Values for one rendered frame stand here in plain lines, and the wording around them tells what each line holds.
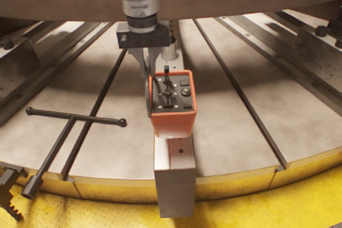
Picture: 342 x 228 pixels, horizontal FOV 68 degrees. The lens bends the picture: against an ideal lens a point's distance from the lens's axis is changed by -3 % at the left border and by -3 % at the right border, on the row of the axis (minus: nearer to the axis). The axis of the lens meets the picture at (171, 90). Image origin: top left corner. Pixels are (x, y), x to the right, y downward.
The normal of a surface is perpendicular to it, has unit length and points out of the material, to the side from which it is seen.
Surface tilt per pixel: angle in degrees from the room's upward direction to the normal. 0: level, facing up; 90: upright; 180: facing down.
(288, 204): 0
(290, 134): 0
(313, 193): 0
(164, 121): 97
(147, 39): 90
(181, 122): 97
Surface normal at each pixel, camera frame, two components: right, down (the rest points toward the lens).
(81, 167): -0.03, -0.75
